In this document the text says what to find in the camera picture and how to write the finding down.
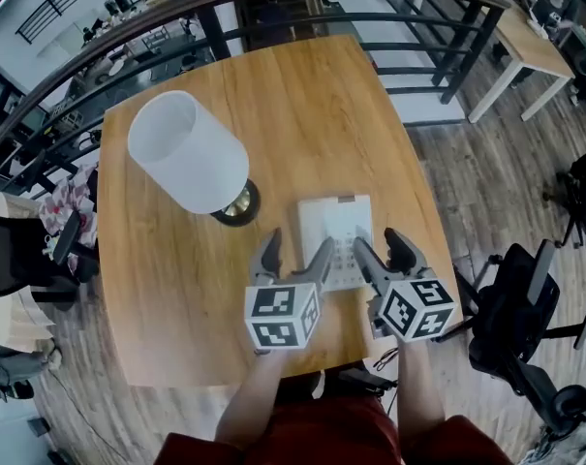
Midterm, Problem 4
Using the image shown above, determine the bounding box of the black railing with wooden handrail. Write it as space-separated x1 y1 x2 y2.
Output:
0 0 512 186

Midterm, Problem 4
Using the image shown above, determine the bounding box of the black looped cable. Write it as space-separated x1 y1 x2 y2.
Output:
373 346 400 372

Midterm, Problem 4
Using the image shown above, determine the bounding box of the black office chair with headrest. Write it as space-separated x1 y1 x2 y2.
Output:
435 238 586 436

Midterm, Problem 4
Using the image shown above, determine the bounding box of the black waist device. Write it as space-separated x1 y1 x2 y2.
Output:
338 366 400 397

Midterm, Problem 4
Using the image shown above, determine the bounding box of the person's right forearm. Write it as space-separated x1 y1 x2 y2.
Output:
396 339 447 435

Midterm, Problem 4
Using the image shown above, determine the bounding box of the person's left forearm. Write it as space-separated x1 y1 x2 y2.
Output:
214 346 293 450

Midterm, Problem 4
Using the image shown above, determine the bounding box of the red white patterned cloth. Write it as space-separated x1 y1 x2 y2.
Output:
38 162 99 271

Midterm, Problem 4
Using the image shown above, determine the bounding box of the black floor cable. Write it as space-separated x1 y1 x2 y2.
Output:
49 370 125 460

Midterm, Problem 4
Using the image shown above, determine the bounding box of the round table with cream cloth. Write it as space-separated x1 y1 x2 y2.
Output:
0 191 57 354

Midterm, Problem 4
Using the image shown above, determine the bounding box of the wooden table with white legs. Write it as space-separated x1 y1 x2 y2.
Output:
466 5 577 125

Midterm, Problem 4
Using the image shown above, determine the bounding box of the white desk telephone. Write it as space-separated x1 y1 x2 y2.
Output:
295 192 374 294

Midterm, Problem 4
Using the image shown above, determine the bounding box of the white shade brass table lamp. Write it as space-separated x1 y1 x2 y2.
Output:
127 89 262 228

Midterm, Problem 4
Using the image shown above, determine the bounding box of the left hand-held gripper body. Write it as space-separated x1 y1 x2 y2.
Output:
244 274 323 356

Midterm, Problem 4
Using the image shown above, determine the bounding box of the person's red clothing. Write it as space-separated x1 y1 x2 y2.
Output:
154 394 516 465

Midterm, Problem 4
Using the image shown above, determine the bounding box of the person's left leg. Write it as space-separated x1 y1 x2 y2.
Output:
275 370 325 406

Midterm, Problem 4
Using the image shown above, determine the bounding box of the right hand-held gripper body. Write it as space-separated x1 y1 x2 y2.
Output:
367 265 456 344

